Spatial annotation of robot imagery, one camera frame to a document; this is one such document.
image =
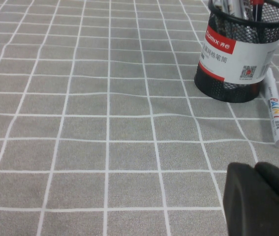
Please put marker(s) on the grey white-checked tablecloth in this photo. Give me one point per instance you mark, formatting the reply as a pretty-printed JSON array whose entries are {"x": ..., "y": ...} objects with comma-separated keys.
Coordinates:
[{"x": 92, "y": 137}]

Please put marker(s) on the black-capped white marker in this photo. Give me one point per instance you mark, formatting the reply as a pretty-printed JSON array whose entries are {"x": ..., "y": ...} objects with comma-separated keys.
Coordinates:
[{"x": 221, "y": 11}]

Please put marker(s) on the white paint marker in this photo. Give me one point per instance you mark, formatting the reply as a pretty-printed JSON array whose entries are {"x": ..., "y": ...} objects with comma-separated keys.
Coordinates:
[{"x": 275, "y": 110}]

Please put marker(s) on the thin dark red pen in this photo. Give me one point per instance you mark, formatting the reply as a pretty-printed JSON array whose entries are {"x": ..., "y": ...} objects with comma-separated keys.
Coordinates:
[{"x": 256, "y": 8}]

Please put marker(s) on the black mesh pen holder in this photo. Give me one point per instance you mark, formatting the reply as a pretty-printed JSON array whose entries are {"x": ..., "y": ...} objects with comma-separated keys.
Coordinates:
[{"x": 237, "y": 61}]

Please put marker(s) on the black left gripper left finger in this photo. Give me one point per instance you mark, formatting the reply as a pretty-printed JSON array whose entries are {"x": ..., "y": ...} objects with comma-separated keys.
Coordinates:
[{"x": 247, "y": 209}]

